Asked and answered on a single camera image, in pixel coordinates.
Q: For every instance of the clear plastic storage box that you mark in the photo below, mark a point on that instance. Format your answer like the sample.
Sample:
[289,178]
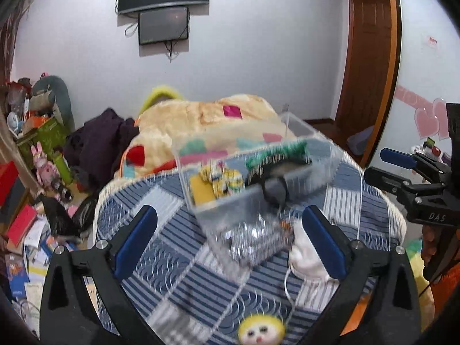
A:
[251,194]

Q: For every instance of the pile of books and papers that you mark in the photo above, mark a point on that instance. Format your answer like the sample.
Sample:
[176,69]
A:
[25,251]

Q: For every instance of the green cardboard box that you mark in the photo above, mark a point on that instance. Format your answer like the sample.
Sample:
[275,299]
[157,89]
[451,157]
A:
[43,134]

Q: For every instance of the pink heart wall stickers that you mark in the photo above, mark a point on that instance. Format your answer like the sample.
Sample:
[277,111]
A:
[429,116]

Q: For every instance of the yellow-green plush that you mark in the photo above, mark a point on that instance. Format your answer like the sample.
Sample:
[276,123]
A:
[160,95]

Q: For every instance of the white soft cloth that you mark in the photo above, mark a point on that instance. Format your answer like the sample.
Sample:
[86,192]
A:
[305,255]

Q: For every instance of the person's right hand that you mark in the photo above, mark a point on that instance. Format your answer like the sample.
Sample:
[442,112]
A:
[428,244]

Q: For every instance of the yellow cartoon figure plush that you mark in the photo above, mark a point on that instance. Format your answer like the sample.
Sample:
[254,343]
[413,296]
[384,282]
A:
[224,181]

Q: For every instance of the dark purple clothing pile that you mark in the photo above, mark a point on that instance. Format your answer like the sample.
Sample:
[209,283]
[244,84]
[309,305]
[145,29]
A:
[97,140]

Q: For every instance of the pink rabbit doll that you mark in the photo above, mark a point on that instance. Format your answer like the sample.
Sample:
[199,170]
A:
[45,165]

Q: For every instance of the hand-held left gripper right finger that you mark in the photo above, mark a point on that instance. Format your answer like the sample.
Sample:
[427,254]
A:
[325,240]

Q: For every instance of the cream blanket with colourful patches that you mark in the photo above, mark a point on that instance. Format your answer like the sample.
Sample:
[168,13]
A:
[201,122]

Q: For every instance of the small black wall monitor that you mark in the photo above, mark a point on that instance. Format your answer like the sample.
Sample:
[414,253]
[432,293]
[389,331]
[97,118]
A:
[163,25]

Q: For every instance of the yellow cloth piece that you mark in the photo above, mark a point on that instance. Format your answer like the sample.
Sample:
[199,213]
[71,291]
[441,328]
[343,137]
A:
[201,188]

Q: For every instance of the yellow round face plush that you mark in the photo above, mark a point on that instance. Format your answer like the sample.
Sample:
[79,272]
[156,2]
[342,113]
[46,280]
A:
[261,330]

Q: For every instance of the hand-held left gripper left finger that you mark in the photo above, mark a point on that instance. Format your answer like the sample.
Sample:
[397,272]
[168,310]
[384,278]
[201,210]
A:
[134,240]

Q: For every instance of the brown wooden door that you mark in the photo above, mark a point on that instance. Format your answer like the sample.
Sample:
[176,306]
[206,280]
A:
[366,54]

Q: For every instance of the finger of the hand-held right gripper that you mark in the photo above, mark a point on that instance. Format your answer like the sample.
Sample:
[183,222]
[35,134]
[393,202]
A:
[384,179]
[395,158]

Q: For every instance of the blue striped patchwork quilt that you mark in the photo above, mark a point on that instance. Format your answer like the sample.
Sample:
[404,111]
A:
[201,280]

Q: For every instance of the black plastic bag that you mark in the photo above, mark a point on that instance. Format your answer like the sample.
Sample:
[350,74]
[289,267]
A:
[66,215]

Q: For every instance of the grey and black plush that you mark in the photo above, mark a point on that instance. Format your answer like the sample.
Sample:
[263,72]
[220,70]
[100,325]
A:
[275,187]

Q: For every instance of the grey shark plush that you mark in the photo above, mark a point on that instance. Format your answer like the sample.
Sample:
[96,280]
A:
[52,97]

